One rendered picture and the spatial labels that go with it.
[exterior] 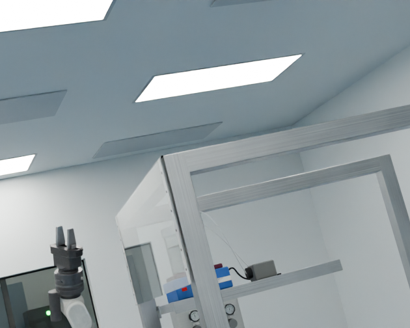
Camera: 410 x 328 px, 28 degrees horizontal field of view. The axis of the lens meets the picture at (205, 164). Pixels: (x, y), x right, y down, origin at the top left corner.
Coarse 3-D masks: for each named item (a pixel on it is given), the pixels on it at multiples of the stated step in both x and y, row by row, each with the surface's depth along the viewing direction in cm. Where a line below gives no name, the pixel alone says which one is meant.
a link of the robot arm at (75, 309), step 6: (66, 306) 253; (72, 306) 252; (78, 306) 253; (84, 306) 254; (66, 312) 252; (72, 312) 252; (78, 312) 253; (84, 312) 254; (72, 318) 252; (78, 318) 253; (84, 318) 254; (90, 318) 255; (72, 324) 253; (78, 324) 254; (84, 324) 254; (90, 324) 255
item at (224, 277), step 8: (216, 264) 285; (216, 272) 282; (224, 272) 283; (224, 280) 282; (184, 288) 278; (224, 288) 282; (168, 296) 294; (176, 296) 279; (184, 296) 278; (192, 296) 279
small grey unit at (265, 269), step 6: (258, 264) 291; (264, 264) 292; (270, 264) 292; (246, 270) 292; (252, 270) 292; (258, 270) 291; (264, 270) 291; (270, 270) 292; (276, 270) 292; (246, 276) 294; (252, 276) 292; (258, 276) 290; (264, 276) 291; (270, 276) 291
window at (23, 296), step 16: (32, 272) 770; (48, 272) 775; (0, 288) 757; (16, 288) 762; (32, 288) 767; (48, 288) 771; (0, 304) 754; (16, 304) 759; (32, 304) 763; (48, 304) 768; (0, 320) 751; (16, 320) 755; (32, 320) 760; (48, 320) 764; (64, 320) 769; (96, 320) 778
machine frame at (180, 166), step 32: (320, 128) 227; (352, 128) 229; (384, 128) 231; (192, 160) 216; (224, 160) 218; (256, 160) 225; (384, 160) 337; (192, 192) 214; (224, 192) 318; (256, 192) 321; (288, 192) 327; (384, 192) 337; (192, 224) 212; (192, 256) 210; (192, 288) 214; (224, 320) 209
